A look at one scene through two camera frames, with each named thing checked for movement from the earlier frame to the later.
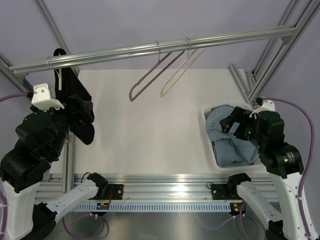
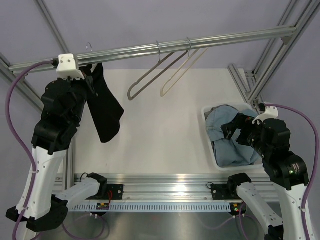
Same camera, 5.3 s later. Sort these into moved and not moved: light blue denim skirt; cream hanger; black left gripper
Moved: black left gripper
Not moved: light blue denim skirt; cream hanger
